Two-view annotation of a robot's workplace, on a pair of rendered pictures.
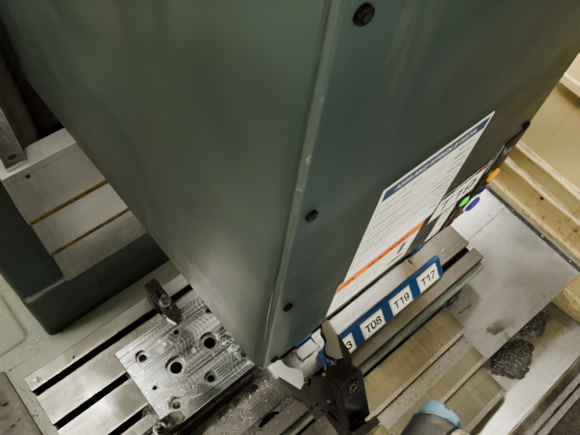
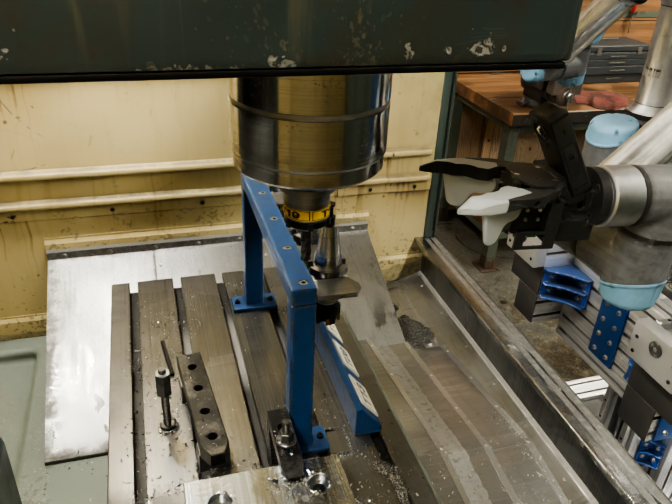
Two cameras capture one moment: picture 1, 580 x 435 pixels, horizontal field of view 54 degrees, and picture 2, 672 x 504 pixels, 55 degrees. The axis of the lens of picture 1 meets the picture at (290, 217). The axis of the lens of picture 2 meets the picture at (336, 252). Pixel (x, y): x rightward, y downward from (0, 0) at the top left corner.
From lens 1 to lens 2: 0.87 m
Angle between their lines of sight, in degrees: 49
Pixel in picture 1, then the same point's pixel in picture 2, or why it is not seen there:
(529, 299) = (367, 276)
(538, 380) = (441, 324)
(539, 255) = not seen: hidden behind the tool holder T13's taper
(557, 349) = (416, 301)
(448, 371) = (408, 371)
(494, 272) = not seen: hidden behind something
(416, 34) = not seen: outside the picture
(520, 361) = (416, 329)
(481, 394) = (442, 362)
